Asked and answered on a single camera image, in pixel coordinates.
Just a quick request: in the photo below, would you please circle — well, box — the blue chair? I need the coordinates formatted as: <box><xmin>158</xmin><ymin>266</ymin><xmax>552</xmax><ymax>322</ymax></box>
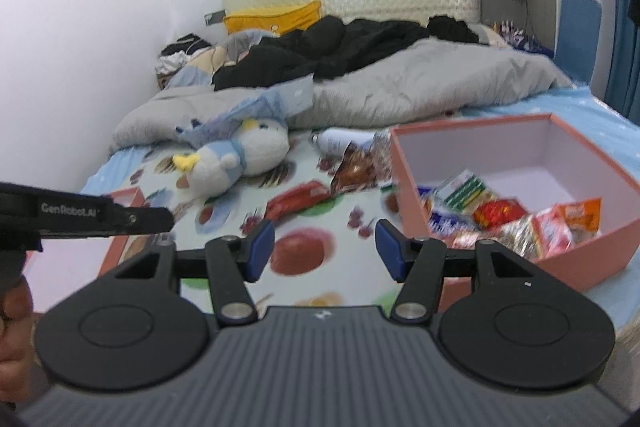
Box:
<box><xmin>553</xmin><ymin>0</ymin><xmax>602</xmax><ymax>84</ymax></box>

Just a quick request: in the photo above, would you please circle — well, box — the small black garment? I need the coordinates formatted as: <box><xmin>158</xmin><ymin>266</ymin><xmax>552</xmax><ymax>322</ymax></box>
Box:
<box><xmin>426</xmin><ymin>15</ymin><xmax>480</xmax><ymax>43</ymax></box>

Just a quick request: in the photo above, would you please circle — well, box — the clothes pile by wall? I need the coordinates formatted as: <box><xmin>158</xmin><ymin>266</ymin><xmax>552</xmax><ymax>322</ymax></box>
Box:
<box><xmin>155</xmin><ymin>34</ymin><xmax>212</xmax><ymax>77</ymax></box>

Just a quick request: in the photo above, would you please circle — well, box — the white spray bottle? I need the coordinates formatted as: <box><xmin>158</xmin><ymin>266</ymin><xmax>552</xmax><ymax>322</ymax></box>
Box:
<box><xmin>310</xmin><ymin>128</ymin><xmax>375</xmax><ymax>156</ymax></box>

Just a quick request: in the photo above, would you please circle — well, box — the person's left hand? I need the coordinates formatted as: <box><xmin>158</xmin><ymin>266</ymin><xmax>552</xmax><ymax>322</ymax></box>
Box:
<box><xmin>1</xmin><ymin>277</ymin><xmax>34</xmax><ymax>403</ymax></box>

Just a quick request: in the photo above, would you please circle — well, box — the blue snack bag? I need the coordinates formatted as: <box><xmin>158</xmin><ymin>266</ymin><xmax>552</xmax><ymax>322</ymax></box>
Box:
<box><xmin>416</xmin><ymin>186</ymin><xmax>478</xmax><ymax>237</ymax></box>

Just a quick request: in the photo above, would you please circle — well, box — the clear brown stick snack packet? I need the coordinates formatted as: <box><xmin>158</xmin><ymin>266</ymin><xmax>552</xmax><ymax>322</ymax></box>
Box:
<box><xmin>450</xmin><ymin>231</ymin><xmax>485</xmax><ymax>251</ymax></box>

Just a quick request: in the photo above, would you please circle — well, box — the blue curtain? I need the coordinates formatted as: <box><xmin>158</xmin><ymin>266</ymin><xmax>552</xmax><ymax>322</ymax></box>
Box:
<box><xmin>604</xmin><ymin>0</ymin><xmax>640</xmax><ymax>124</ymax></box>

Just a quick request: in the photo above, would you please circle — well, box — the light blue paper bag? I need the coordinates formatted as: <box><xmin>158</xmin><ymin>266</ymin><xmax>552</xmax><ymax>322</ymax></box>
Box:
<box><xmin>176</xmin><ymin>75</ymin><xmax>314</xmax><ymax>150</ymax></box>

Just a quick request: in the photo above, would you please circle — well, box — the clear bag black label snack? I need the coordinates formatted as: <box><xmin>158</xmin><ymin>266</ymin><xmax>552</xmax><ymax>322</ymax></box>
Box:
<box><xmin>492</xmin><ymin>216</ymin><xmax>544</xmax><ymax>261</ymax></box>

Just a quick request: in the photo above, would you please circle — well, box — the silver printed snack bag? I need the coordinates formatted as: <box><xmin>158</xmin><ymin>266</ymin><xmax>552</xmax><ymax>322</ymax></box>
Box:
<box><xmin>331</xmin><ymin>130</ymin><xmax>393</xmax><ymax>195</ymax></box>

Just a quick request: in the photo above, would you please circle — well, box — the orange snack packet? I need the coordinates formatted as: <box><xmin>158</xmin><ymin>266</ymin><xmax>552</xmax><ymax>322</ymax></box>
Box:
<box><xmin>555</xmin><ymin>198</ymin><xmax>602</xmax><ymax>243</ymax></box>

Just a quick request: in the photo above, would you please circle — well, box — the pink open gift box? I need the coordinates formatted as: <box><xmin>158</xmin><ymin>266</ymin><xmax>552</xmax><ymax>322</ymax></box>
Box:
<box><xmin>390</xmin><ymin>114</ymin><xmax>639</xmax><ymax>291</ymax></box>

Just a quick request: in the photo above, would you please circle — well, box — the black clothing pile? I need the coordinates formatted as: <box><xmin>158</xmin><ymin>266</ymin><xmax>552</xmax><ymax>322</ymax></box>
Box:
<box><xmin>213</xmin><ymin>15</ymin><xmax>430</xmax><ymax>91</ymax></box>

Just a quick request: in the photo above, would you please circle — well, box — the long red snack packet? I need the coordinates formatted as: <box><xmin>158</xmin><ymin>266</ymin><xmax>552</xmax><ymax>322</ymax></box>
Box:
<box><xmin>264</xmin><ymin>180</ymin><xmax>332</xmax><ymax>223</ymax></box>

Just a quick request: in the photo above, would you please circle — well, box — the green-white snack bag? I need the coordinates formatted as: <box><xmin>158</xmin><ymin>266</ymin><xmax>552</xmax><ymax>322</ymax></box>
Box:
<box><xmin>434</xmin><ymin>169</ymin><xmax>500</xmax><ymax>217</ymax></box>

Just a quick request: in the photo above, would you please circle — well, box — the grey duvet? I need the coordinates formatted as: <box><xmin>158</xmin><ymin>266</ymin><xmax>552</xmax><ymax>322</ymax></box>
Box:
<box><xmin>110</xmin><ymin>39</ymin><xmax>573</xmax><ymax>152</ymax></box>

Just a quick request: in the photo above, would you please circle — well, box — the yellow pillow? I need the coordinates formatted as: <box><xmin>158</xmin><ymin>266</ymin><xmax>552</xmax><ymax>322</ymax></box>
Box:
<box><xmin>224</xmin><ymin>0</ymin><xmax>322</xmax><ymax>36</ymax></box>

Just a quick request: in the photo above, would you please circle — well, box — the fruit print bed sheet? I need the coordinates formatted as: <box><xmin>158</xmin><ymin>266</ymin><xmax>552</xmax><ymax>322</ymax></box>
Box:
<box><xmin>82</xmin><ymin>132</ymin><xmax>399</xmax><ymax>312</ymax></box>

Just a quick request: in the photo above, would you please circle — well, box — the red cracker snack packet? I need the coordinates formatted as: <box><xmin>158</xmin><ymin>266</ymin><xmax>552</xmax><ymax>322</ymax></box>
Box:
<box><xmin>532</xmin><ymin>207</ymin><xmax>574</xmax><ymax>258</ymax></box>

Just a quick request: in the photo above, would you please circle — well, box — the pink box lid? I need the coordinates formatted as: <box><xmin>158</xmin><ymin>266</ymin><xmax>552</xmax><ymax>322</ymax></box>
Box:
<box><xmin>22</xmin><ymin>186</ymin><xmax>148</xmax><ymax>316</ymax></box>

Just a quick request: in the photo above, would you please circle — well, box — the red foil snack packet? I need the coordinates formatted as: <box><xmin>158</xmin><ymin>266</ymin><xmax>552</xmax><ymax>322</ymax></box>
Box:
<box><xmin>472</xmin><ymin>198</ymin><xmax>528</xmax><ymax>230</ymax></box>

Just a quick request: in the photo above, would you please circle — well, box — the white blue plush duck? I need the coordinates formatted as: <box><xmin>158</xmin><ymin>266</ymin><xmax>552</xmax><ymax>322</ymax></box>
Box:
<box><xmin>172</xmin><ymin>118</ymin><xmax>290</xmax><ymax>197</ymax></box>

